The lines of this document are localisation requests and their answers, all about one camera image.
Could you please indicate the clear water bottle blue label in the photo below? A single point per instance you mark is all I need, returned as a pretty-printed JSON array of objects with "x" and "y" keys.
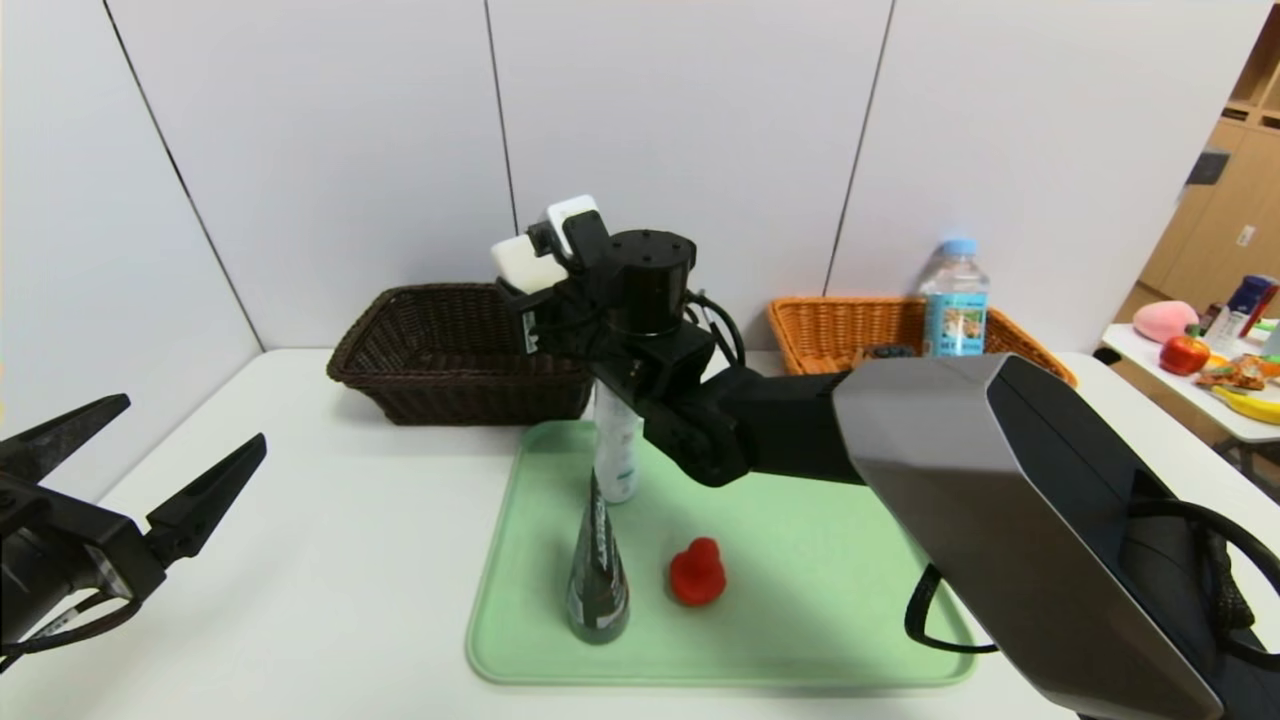
[{"x": 955, "y": 310}]

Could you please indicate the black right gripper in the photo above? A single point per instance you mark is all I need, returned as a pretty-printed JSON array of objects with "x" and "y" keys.
[{"x": 530, "y": 322}]

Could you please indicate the white lotion bottle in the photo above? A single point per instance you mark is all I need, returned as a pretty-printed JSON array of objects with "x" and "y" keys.
[{"x": 615, "y": 460}]

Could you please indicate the orange wicker basket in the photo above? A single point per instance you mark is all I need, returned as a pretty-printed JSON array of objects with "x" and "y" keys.
[{"x": 830, "y": 335}]

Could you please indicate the light wooden cabinet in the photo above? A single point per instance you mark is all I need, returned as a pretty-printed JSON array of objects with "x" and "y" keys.
[{"x": 1225, "y": 230}]

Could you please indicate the dark brown wicker basket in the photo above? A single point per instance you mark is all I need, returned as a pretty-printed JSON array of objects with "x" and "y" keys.
[{"x": 440, "y": 390}]

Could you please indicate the yellow banana toy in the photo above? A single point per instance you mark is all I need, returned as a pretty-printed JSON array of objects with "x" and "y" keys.
[{"x": 1255, "y": 405}]

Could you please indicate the red apple toy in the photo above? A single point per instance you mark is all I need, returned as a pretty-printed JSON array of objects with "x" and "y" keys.
[{"x": 1185, "y": 353}]

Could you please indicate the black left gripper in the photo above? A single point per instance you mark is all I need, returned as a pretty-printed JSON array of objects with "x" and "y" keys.
[{"x": 103, "y": 575}]

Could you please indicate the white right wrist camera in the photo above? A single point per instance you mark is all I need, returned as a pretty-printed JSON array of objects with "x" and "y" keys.
[{"x": 570, "y": 220}]

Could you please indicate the red rubber duck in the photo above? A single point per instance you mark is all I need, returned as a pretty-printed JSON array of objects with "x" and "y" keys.
[{"x": 697, "y": 580}]

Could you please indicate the white soap bar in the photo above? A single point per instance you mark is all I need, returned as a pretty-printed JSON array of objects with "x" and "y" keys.
[{"x": 525, "y": 262}]

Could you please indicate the light green plastic tray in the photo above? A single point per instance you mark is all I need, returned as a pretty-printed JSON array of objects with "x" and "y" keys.
[{"x": 780, "y": 600}]

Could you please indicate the chocolate blueberry cake slice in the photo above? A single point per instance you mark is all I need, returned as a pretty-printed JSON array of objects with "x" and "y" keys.
[{"x": 888, "y": 352}]

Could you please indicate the grey wall box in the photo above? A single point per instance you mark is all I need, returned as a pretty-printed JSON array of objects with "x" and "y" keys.
[{"x": 1210, "y": 166}]

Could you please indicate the dark green cone tube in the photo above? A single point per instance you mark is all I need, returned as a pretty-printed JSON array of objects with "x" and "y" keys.
[{"x": 597, "y": 590}]

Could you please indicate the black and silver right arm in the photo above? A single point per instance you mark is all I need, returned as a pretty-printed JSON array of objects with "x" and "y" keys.
[{"x": 950, "y": 480}]

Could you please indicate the pink peach toy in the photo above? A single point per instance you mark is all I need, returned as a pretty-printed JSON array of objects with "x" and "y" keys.
[{"x": 1165, "y": 320}]

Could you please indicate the small white bottle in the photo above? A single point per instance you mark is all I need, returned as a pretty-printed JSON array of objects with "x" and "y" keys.
[{"x": 1220, "y": 328}]

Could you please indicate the white side table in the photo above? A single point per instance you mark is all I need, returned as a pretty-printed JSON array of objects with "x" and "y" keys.
[{"x": 1165, "y": 385}]

